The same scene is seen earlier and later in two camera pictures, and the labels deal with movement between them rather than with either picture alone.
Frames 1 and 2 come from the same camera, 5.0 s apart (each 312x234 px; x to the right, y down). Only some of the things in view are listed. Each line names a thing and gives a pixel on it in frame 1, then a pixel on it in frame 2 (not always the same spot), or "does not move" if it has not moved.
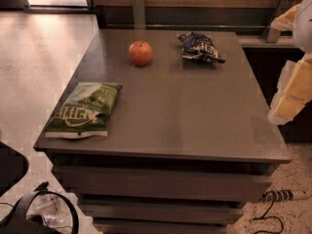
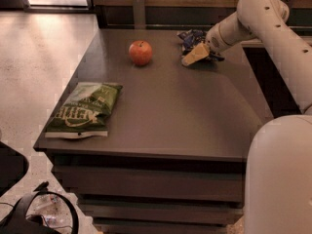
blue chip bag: (199, 46) does not move
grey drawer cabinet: (188, 140) does not move
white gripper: (304, 29) → (214, 41)
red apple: (140, 53) does not move
